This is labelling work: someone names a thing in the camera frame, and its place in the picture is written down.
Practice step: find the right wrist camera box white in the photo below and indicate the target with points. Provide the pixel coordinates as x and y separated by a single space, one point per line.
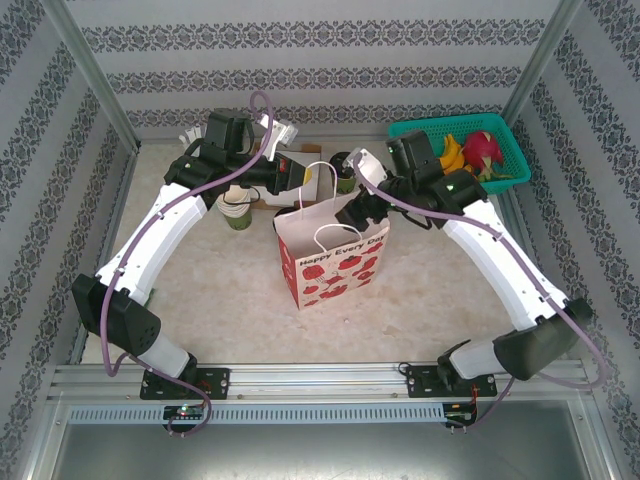
370 167

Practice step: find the teal plastic basket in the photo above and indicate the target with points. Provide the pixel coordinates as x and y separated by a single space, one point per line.
515 165

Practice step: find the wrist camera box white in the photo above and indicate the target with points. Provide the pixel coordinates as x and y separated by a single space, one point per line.
280 137
370 167

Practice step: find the green coffee cup black lid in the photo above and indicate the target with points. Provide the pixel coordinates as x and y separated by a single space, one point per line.
344 182

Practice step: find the orange carrot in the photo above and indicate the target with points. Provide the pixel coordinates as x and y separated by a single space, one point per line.
469 171

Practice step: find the aluminium mounting rail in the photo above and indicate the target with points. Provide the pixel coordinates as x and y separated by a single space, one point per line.
310 380

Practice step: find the pink toy dragon fruit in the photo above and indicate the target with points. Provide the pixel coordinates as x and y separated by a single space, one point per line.
482 150

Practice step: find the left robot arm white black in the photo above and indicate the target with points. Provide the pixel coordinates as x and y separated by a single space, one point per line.
160 240

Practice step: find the left controller circuit board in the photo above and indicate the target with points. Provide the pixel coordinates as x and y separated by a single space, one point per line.
185 412

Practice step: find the right controller circuit board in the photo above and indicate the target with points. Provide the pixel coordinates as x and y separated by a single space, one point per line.
460 412

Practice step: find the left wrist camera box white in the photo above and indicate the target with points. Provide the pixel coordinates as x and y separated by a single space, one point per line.
280 137

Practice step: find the controller circuit board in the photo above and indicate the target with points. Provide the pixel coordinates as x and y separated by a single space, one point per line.
185 412
460 412

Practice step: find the brown cardboard napkin tray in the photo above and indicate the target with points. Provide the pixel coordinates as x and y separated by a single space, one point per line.
310 148

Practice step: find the stack of paper cups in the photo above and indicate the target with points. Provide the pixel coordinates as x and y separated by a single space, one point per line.
237 217

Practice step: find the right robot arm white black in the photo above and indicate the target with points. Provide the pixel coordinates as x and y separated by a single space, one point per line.
495 265

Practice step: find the aluminium frame post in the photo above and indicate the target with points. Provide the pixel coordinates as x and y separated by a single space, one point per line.
545 50
85 65

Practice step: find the yellow toy banana bunch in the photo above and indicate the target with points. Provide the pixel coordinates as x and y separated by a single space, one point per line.
452 152

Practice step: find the white paper bag red print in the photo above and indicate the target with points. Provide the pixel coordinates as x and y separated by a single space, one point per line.
340 280

